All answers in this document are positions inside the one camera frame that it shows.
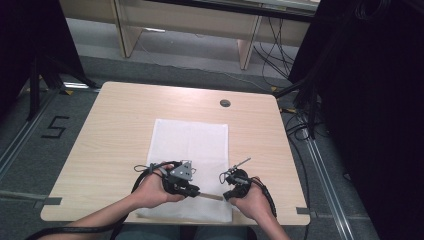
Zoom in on person's leg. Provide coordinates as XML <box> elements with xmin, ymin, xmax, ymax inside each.
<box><xmin>114</xmin><ymin>224</ymin><xmax>181</xmax><ymax>240</ymax></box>
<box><xmin>194</xmin><ymin>225</ymin><xmax>258</xmax><ymax>240</ymax></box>

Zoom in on person's right hand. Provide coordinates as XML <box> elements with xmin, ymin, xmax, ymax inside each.
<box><xmin>229</xmin><ymin>176</ymin><xmax>275</xmax><ymax>222</ymax></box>

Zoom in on aluminium floor rail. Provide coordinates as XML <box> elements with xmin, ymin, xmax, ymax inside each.
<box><xmin>0</xmin><ymin>189</ymin><xmax>44</xmax><ymax>203</ymax></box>
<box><xmin>0</xmin><ymin>89</ymin><xmax>58</xmax><ymax>179</ymax></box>
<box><xmin>300</xmin><ymin>128</ymin><xmax>355</xmax><ymax>240</ymax></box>

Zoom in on black tape floor mark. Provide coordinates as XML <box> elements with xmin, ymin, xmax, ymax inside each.
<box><xmin>40</xmin><ymin>115</ymin><xmax>71</xmax><ymax>140</ymax></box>

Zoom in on bundle of black hanging cables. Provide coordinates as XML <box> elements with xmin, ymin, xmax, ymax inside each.
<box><xmin>252</xmin><ymin>16</ymin><xmax>297</xmax><ymax>80</ymax></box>

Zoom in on white cloth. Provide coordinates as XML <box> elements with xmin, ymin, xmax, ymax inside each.
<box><xmin>134</xmin><ymin>118</ymin><xmax>234</xmax><ymax>224</ymax></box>

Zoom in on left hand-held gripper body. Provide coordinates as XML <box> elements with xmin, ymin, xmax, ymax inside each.
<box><xmin>161</xmin><ymin>160</ymin><xmax>201</xmax><ymax>198</ymax></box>

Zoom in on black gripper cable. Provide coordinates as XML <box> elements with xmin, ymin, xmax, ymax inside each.
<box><xmin>24</xmin><ymin>160</ymin><xmax>183</xmax><ymax>240</ymax></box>
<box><xmin>249</xmin><ymin>177</ymin><xmax>279</xmax><ymax>220</ymax></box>

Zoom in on person's left leg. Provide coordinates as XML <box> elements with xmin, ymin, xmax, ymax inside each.
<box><xmin>114</xmin><ymin>224</ymin><xmax>181</xmax><ymax>240</ymax></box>

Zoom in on person's right leg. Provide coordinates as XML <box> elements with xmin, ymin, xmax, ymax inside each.
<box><xmin>194</xmin><ymin>225</ymin><xmax>258</xmax><ymax>240</ymax></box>

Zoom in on black metal stand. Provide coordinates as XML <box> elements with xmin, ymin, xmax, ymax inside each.
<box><xmin>25</xmin><ymin>54</ymin><xmax>100</xmax><ymax>122</ymax></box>
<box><xmin>274</xmin><ymin>64</ymin><xmax>323</xmax><ymax>140</ymax></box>

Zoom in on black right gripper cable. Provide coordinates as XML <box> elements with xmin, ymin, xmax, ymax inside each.
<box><xmin>249</xmin><ymin>177</ymin><xmax>279</xmax><ymax>220</ymax></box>

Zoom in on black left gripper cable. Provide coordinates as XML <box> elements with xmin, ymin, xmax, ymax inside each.
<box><xmin>24</xmin><ymin>160</ymin><xmax>183</xmax><ymax>240</ymax></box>

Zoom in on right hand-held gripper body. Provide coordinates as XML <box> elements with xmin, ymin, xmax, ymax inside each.
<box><xmin>219</xmin><ymin>157</ymin><xmax>253</xmax><ymax>198</ymax></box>

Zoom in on person's left hand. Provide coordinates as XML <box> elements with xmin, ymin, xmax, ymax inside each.
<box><xmin>131</xmin><ymin>162</ymin><xmax>185</xmax><ymax>210</ymax></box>

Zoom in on black floor cables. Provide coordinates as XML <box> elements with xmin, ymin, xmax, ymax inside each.
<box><xmin>281</xmin><ymin>105</ymin><xmax>313</xmax><ymax>240</ymax></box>

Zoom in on black curtain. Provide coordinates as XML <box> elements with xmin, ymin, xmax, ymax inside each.
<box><xmin>287</xmin><ymin>0</ymin><xmax>424</xmax><ymax>240</ymax></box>
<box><xmin>0</xmin><ymin>0</ymin><xmax>87</xmax><ymax>113</ymax></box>

